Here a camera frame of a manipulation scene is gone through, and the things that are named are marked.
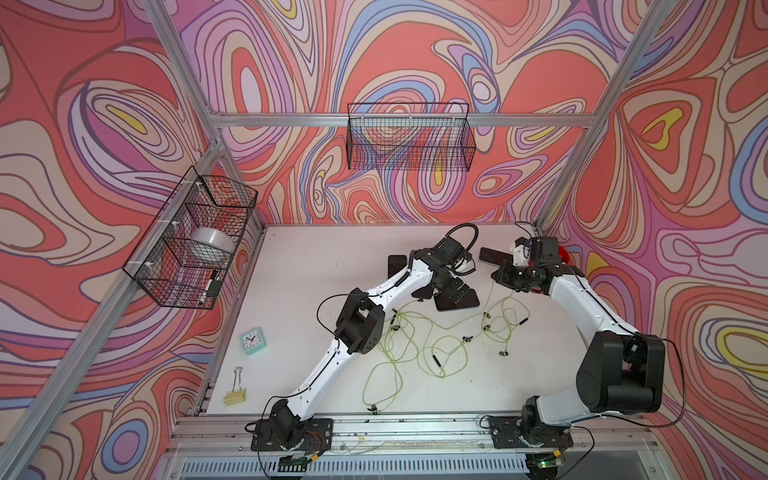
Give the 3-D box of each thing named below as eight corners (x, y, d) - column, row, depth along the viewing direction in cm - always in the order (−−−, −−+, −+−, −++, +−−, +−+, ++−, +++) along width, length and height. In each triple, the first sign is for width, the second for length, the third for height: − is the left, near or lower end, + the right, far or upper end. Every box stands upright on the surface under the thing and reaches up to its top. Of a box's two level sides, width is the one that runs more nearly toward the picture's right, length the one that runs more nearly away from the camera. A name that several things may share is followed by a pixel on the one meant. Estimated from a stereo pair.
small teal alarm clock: (247, 356, 88) (244, 353, 86) (242, 338, 92) (239, 335, 90) (267, 347, 90) (265, 343, 88) (262, 329, 94) (259, 325, 92)
